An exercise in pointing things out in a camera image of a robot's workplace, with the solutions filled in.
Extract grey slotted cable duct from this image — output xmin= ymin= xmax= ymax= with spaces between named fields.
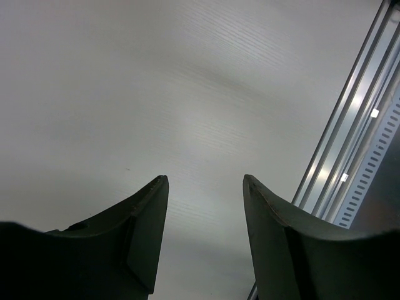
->
xmin=339 ymin=96 xmax=400 ymax=228

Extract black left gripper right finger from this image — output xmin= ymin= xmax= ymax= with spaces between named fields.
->
xmin=242 ymin=174 xmax=399 ymax=299

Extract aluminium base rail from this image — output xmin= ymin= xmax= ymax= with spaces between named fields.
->
xmin=246 ymin=0 xmax=400 ymax=300

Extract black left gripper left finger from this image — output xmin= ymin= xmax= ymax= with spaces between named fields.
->
xmin=1 ymin=175 xmax=169 ymax=299

